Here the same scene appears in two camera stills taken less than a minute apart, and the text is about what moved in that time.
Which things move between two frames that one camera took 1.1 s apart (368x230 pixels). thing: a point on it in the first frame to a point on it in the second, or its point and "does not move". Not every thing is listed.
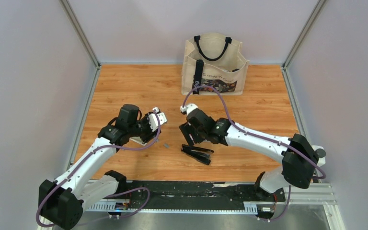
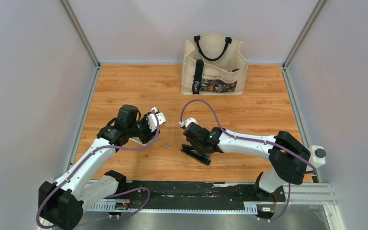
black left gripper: x=150 y=134 does not move
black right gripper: x=187 y=129 to x=199 y=151
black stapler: x=201 y=155 does not move
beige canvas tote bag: x=213 y=60 does not move
